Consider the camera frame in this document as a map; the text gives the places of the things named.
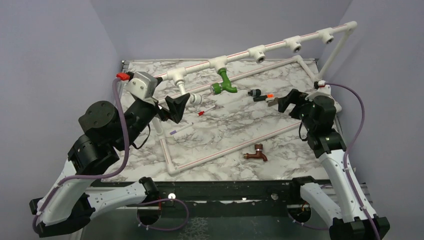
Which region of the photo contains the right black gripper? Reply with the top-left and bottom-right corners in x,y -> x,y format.
278,88 -> 315,131

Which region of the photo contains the white PVC pipe frame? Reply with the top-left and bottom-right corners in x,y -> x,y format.
116,21 -> 359,176

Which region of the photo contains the green water faucet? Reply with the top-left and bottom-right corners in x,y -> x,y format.
210,68 -> 238,95

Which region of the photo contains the brown water faucet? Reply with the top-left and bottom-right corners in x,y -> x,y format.
243,143 -> 268,162

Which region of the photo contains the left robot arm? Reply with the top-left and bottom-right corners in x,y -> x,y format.
29,94 -> 190,238

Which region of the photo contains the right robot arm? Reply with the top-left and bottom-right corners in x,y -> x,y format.
278,89 -> 390,240

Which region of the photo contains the white water faucet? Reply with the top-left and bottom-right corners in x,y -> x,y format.
176,80 -> 203,106

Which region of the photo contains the purple capped white pen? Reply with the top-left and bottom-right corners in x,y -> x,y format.
169,122 -> 194,136

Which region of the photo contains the red capped white pen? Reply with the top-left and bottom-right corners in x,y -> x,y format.
198,105 -> 216,116

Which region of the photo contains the black orange marker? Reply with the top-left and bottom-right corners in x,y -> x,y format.
253,94 -> 274,102

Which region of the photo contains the black grey faucet part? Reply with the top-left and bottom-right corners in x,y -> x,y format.
247,89 -> 262,97

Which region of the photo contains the grey metal handle piece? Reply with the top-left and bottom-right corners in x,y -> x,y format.
266,97 -> 279,107

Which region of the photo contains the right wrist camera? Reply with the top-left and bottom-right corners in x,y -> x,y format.
306,80 -> 342,113

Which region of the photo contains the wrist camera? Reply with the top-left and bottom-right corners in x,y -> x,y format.
306,80 -> 342,113
124,71 -> 158,100

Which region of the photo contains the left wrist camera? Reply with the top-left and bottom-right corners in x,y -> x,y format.
124,71 -> 158,100

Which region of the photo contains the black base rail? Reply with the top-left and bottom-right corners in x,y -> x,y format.
86,180 -> 332,220

